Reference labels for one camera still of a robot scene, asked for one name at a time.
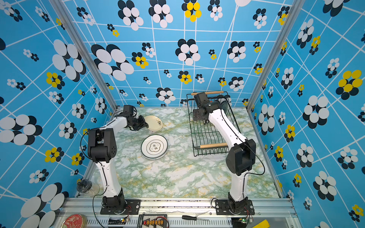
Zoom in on cream plate with flower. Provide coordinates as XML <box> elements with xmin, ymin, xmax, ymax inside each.
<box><xmin>144</xmin><ymin>116</ymin><xmax>163</xmax><ymax>132</ymax></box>

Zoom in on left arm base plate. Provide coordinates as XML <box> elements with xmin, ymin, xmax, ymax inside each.
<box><xmin>100</xmin><ymin>199</ymin><xmax>141</xmax><ymax>215</ymax></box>

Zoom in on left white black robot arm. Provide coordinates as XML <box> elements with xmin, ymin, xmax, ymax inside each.
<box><xmin>87</xmin><ymin>105</ymin><xmax>148</xmax><ymax>210</ymax></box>

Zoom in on right wooden rack handle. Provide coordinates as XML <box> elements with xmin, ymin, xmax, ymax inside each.
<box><xmin>200</xmin><ymin>142</ymin><xmax>228</xmax><ymax>149</ymax></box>

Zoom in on left wooden rack handle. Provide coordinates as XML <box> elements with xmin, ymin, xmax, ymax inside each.
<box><xmin>191</xmin><ymin>91</ymin><xmax>224</xmax><ymax>96</ymax></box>

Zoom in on red round tin lid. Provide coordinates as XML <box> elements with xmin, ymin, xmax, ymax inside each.
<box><xmin>61</xmin><ymin>214</ymin><xmax>87</xmax><ymax>228</ymax></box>

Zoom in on yellow paper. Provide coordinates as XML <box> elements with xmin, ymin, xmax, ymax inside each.
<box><xmin>252</xmin><ymin>219</ymin><xmax>271</xmax><ymax>228</ymax></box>

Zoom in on clear plastic jar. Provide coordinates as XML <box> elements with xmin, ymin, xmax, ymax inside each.
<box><xmin>77</xmin><ymin>180</ymin><xmax>100</xmax><ymax>197</ymax></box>

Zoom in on wooden rack handle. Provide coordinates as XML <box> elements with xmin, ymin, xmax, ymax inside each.
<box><xmin>191</xmin><ymin>91</ymin><xmax>224</xmax><ymax>96</ymax></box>
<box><xmin>200</xmin><ymin>142</ymin><xmax>228</xmax><ymax>149</ymax></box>

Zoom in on aluminium frame rail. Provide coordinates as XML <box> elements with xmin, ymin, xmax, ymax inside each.
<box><xmin>54</xmin><ymin>198</ymin><xmax>301</xmax><ymax>228</ymax></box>

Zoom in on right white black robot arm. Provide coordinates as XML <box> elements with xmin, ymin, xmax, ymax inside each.
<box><xmin>194</xmin><ymin>92</ymin><xmax>256</xmax><ymax>214</ymax></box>

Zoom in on black wire dish rack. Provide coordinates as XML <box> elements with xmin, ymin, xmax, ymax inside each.
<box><xmin>186</xmin><ymin>91</ymin><xmax>240</xmax><ymax>157</ymax></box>

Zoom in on black screwdriver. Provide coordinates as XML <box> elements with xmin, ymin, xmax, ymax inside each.
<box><xmin>182</xmin><ymin>215</ymin><xmax>208</xmax><ymax>221</ymax></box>

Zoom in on small circuit board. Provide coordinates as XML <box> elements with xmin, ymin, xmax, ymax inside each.
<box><xmin>108</xmin><ymin>218</ymin><xmax>127</xmax><ymax>225</ymax></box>

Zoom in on black terminal block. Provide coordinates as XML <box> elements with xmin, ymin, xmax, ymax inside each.
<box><xmin>137</xmin><ymin>214</ymin><xmax>170</xmax><ymax>228</ymax></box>

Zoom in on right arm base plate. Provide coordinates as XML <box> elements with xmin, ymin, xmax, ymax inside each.
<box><xmin>213</xmin><ymin>199</ymin><xmax>255</xmax><ymax>216</ymax></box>

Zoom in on white plate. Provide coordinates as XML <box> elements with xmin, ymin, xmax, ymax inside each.
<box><xmin>141</xmin><ymin>135</ymin><xmax>168</xmax><ymax>160</ymax></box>

